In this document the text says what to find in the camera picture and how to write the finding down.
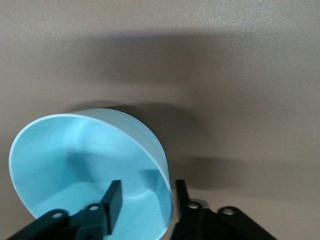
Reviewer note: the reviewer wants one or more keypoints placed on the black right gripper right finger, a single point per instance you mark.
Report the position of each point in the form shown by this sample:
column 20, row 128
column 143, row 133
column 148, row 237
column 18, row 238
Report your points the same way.
column 207, row 225

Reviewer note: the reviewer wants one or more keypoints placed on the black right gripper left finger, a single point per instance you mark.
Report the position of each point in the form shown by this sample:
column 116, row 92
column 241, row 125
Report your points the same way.
column 80, row 222

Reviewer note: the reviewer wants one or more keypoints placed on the blue bowl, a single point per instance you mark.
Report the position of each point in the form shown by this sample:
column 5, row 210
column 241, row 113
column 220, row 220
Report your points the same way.
column 75, row 162

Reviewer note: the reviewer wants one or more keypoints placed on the brown table cloth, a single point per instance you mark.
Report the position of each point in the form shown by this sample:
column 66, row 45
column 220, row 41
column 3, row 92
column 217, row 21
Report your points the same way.
column 225, row 75

